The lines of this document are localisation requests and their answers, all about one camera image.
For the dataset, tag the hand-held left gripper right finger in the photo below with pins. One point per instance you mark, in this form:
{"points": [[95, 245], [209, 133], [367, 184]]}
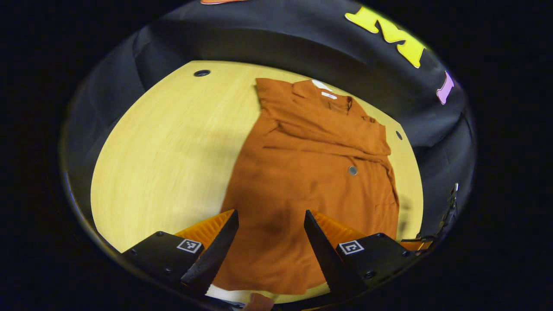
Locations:
{"points": [[328, 259]]}

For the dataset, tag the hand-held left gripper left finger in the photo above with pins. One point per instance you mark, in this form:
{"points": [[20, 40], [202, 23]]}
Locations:
{"points": [[214, 255]]}

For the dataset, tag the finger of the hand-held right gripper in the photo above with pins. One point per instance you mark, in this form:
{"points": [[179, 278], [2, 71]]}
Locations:
{"points": [[417, 245]]}

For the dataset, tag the orange jacket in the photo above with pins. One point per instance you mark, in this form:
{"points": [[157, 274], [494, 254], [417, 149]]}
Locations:
{"points": [[302, 190]]}

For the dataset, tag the black backdrop cloth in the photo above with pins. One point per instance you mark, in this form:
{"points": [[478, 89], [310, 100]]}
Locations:
{"points": [[268, 39]]}

